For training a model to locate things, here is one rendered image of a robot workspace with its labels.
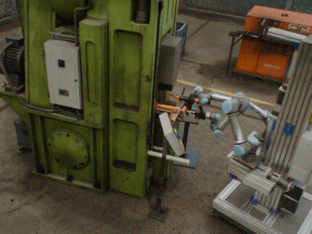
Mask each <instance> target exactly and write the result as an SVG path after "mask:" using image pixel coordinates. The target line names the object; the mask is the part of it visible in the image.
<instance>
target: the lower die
mask: <svg viewBox="0 0 312 234"><path fill-rule="evenodd" d="M157 104H161V103H158V102H157ZM161 105H167V106H170V107H173V106H171V105H168V104H161ZM156 109H157V111H156V116H158V117H159V115H160V114H161V115H162V114H163V113H164V111H165V112H166V113H167V114H168V115H169V117H170V118H171V115H172V114H173V112H174V110H172V109H168V108H164V107H157V108H156ZM160 111H161V112H160Z"/></svg>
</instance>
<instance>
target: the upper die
mask: <svg viewBox="0 0 312 234"><path fill-rule="evenodd" d="M176 84H177V77H176V78H175V80H174V82H173V83H172V85H168V84H165V83H160V82H158V89H161V90H169V91H172V90H173V89H174V87H175V86H176Z"/></svg>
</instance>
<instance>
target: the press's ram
mask: <svg viewBox="0 0 312 234"><path fill-rule="evenodd" d="M181 50H182V37H174V36H170V35H164V36H163V37H161V57H160V69H159V77H158V82H160V83H165V84H168V85H172V83H173V82H174V80H175V79H176V77H177V75H178V74H179V63H180V55H181Z"/></svg>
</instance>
